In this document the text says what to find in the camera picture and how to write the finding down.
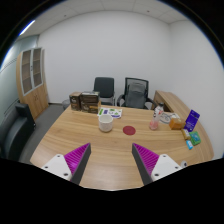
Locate small brown box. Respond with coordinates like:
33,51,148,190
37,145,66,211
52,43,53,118
69,92,81,111

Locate grey waste bin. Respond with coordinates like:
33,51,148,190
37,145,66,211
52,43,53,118
62,99,70,110

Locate orange tissue box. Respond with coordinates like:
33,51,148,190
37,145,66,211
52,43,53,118
169,118,186,130

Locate purple standing card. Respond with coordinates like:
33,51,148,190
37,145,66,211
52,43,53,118
184,110,200,132

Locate grey mesh office chair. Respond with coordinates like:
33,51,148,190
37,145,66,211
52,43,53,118
117,77,156,109

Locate white plastic bag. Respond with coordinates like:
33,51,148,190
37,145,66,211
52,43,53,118
160,112,179,124

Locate wooden glass-door cabinet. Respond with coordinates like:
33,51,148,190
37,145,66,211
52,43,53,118
16,48,48,119

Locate black leather sofa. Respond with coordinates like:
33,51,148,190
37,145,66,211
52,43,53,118
0,103,36,161

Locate white ceramic cup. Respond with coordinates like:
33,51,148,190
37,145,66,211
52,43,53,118
98,115,113,132

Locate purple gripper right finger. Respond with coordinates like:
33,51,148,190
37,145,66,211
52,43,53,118
132,143,181,185

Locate black office chair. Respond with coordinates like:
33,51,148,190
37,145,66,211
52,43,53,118
94,77,115,106

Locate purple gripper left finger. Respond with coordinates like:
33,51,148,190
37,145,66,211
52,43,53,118
42,143,91,185

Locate green small packet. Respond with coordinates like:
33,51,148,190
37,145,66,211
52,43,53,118
190,131,201,145

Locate large brown box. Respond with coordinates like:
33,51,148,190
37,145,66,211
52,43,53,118
80,91,101,114

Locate white green leaflet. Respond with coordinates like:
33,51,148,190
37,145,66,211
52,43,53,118
98,107,122,118

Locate yellow small packet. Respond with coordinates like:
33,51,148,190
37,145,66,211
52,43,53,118
181,129,191,140

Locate clear plastic water bottle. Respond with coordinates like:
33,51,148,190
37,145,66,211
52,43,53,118
149,103,164,130

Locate blue small packet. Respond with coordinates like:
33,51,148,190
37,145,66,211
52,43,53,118
186,140,193,150

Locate red round coaster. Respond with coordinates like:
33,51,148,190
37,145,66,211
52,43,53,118
123,126,136,135

